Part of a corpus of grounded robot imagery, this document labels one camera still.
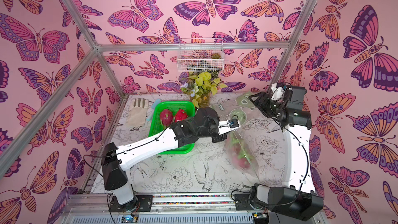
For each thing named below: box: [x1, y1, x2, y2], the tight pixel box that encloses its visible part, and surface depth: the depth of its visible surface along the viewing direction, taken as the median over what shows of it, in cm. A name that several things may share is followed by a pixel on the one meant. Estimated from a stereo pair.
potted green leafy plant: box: [180, 71, 229, 109], surface depth 97 cm
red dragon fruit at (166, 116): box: [159, 108, 174, 128], surface depth 99 cm
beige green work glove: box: [125, 98, 149, 128], surface depth 110 cm
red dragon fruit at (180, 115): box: [174, 108, 189, 123], surface depth 97 cm
